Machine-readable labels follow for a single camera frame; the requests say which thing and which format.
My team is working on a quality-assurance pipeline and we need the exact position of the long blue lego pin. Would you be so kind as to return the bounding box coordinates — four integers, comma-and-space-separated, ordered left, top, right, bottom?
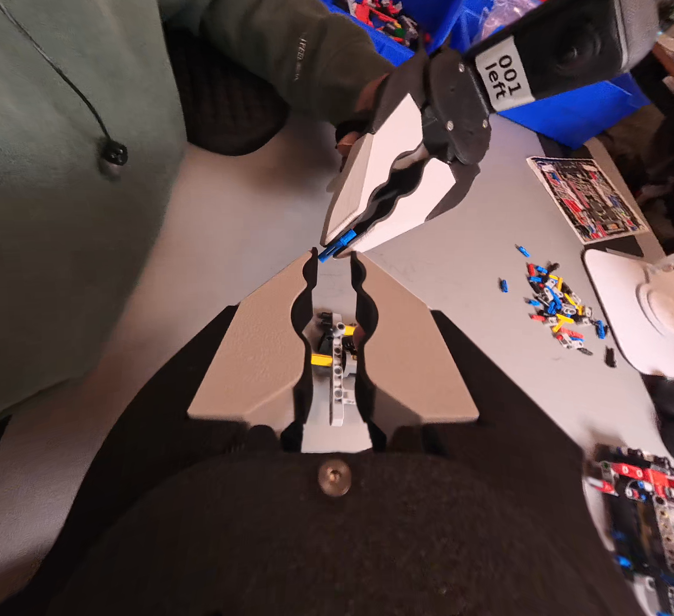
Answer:
317, 231, 356, 263

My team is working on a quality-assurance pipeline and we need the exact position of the black hoodie drawstring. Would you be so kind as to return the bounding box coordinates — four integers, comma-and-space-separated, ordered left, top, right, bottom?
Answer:
0, 3, 128, 177

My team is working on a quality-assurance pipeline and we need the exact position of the lego instruction booklet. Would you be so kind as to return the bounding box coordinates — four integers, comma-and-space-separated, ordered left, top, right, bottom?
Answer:
527, 155, 649, 245

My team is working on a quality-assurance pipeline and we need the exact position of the heap of assorted lego parts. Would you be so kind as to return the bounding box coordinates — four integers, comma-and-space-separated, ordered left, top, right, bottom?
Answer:
332, 0, 432, 46

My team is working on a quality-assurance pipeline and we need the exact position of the lego car chassis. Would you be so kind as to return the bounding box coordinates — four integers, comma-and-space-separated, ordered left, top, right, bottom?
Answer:
584, 445, 674, 616

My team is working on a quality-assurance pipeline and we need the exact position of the grey lego frame assembly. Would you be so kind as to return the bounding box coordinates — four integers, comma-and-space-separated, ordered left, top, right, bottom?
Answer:
311, 311, 365, 427

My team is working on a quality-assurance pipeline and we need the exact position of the pile of mixed lego pieces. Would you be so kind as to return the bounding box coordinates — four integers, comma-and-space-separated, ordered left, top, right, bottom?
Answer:
527, 261, 618, 368

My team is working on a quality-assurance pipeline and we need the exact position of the person's left forearm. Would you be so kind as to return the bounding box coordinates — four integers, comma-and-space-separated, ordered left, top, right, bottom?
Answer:
145, 0, 393, 125

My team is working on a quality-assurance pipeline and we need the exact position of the crumpled clear plastic bag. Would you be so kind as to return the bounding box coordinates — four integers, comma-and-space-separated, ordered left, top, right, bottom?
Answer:
479, 0, 543, 38

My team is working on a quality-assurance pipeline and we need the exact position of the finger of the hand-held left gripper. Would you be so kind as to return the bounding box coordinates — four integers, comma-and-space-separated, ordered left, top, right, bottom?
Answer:
320, 95, 425, 248
350, 157, 458, 254

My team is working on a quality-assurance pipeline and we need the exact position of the person's left hand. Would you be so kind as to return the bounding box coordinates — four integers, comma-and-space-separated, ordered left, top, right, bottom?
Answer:
335, 75, 389, 157

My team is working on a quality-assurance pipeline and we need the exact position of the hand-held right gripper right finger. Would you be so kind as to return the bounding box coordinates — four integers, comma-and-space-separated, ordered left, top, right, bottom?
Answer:
350, 251, 481, 435

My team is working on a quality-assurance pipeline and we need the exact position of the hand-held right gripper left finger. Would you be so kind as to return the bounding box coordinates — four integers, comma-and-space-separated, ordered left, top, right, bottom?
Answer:
187, 250, 320, 433

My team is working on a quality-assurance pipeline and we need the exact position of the person's green sweatshirt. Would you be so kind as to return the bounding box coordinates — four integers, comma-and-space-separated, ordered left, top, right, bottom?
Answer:
0, 0, 187, 411

